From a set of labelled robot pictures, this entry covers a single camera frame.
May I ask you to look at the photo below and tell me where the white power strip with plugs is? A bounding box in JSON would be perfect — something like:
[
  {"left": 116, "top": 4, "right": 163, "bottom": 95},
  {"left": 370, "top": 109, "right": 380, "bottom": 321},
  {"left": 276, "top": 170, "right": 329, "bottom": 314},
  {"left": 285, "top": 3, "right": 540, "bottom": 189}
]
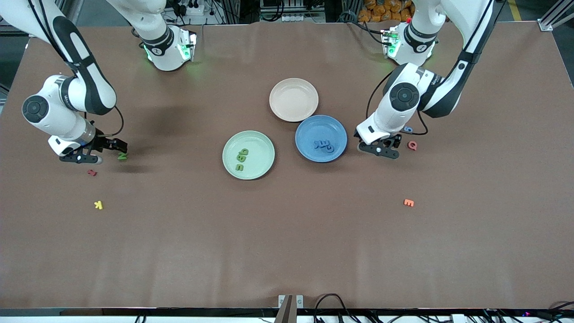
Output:
[{"left": 177, "top": 0, "right": 205, "bottom": 17}]

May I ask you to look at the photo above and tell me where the black looped cable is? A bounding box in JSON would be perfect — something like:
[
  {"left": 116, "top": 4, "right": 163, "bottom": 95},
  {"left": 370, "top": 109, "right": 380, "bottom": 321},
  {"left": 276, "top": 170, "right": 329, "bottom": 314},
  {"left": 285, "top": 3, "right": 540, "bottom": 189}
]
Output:
[{"left": 313, "top": 293, "right": 359, "bottom": 323}]

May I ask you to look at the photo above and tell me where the brown mounting post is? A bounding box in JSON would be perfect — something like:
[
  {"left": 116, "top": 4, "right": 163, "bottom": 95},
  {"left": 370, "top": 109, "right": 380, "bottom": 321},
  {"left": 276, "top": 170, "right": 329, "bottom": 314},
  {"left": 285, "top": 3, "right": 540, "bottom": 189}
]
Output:
[{"left": 274, "top": 295, "right": 297, "bottom": 323}]

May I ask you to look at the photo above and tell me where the green plate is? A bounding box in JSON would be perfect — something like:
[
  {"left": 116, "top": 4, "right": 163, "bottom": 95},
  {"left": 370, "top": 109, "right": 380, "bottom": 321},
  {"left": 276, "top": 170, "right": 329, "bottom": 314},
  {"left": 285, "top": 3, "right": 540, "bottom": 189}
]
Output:
[{"left": 222, "top": 130, "right": 276, "bottom": 180}]

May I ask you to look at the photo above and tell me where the aluminium frame post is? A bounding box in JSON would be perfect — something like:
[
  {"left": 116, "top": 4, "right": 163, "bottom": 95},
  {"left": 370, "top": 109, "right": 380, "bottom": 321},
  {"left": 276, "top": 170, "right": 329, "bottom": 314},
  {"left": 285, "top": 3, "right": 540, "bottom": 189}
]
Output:
[{"left": 539, "top": 0, "right": 574, "bottom": 32}]

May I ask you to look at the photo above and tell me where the blue plate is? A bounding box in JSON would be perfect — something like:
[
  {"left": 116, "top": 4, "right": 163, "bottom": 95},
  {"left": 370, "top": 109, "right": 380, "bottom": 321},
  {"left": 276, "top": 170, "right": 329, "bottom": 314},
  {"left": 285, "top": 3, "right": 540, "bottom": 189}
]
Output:
[{"left": 295, "top": 114, "right": 348, "bottom": 163}]

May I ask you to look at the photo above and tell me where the orange fruit net bag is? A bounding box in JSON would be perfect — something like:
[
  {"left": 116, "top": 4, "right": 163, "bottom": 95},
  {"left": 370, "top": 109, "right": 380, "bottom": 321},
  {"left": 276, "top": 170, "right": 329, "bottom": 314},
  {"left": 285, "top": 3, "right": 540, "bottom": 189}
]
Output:
[{"left": 359, "top": 0, "right": 413, "bottom": 23}]

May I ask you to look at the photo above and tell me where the silver mounting bracket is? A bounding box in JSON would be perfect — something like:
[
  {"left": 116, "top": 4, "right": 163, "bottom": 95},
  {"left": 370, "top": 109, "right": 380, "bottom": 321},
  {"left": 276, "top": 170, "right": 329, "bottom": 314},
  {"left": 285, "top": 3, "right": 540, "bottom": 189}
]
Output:
[{"left": 278, "top": 294, "right": 304, "bottom": 309}]

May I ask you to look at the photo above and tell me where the beige plate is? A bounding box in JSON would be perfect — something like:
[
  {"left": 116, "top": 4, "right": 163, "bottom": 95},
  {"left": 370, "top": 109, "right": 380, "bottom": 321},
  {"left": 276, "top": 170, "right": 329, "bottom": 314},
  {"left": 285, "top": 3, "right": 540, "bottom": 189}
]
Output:
[{"left": 269, "top": 78, "right": 319, "bottom": 122}]

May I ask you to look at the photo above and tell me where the brown table cover sheet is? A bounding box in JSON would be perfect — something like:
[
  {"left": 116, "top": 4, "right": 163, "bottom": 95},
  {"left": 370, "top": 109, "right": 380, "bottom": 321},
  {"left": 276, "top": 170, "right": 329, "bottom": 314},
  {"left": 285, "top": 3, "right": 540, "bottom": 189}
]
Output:
[{"left": 0, "top": 20, "right": 574, "bottom": 311}]

